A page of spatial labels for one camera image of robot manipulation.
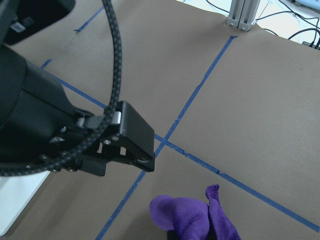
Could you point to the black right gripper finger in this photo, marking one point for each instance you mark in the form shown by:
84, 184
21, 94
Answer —
129, 139

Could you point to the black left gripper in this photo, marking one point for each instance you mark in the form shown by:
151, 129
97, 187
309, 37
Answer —
37, 120

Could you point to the purple towel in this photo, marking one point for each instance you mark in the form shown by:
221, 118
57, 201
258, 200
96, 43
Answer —
185, 218

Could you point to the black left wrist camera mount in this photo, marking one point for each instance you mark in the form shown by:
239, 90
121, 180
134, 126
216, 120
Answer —
20, 19

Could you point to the aluminium frame post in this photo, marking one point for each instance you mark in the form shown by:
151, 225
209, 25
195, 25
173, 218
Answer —
242, 14

